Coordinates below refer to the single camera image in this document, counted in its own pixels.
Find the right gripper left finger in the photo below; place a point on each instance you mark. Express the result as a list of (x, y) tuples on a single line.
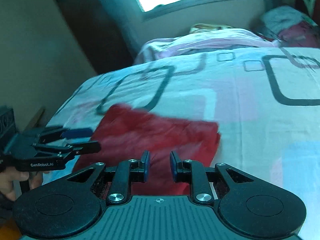
[(124, 175)]

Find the person's left hand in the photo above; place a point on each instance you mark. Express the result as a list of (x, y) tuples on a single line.
[(10, 175)]

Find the red puffer jacket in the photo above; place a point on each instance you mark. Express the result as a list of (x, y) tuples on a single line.
[(125, 133)]

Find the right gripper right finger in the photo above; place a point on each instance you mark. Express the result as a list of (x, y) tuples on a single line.
[(193, 173)]

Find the pink crumpled blanket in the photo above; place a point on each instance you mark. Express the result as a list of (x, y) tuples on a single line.
[(218, 39)]

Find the dark wooden wardrobe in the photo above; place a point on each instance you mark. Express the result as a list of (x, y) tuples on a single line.
[(94, 26)]

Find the colourful patterned pillow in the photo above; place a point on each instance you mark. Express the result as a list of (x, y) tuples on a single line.
[(202, 27)]

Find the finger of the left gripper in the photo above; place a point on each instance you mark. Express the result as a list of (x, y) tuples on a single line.
[(51, 134), (72, 148)]

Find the folded grey pink bedding pile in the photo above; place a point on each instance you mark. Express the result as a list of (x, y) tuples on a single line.
[(290, 27)]

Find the patterned white bed cover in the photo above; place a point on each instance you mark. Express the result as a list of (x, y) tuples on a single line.
[(265, 101)]

